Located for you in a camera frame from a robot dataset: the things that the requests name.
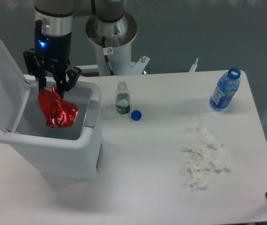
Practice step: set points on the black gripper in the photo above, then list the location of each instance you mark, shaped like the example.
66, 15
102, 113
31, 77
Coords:
51, 53

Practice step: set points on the crushed red can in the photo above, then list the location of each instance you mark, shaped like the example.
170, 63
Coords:
57, 111

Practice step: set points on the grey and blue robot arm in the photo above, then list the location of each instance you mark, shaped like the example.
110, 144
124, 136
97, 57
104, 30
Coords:
106, 10

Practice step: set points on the white trash can lid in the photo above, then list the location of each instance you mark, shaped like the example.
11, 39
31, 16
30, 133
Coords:
15, 91

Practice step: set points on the white trash can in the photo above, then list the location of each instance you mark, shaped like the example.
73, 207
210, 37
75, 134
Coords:
69, 152

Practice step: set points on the clear bottle green label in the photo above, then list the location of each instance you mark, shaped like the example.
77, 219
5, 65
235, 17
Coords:
122, 98

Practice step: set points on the blue bottle cap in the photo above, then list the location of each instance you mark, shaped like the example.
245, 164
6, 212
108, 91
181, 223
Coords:
136, 115

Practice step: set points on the blue plastic bottle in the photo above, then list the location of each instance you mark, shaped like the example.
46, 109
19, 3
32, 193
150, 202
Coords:
226, 88

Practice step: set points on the crumpled white tissue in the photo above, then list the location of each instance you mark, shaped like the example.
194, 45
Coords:
213, 157

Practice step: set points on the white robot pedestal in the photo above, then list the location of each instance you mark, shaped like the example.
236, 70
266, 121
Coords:
112, 43

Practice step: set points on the white metal base frame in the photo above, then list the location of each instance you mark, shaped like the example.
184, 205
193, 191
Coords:
137, 68

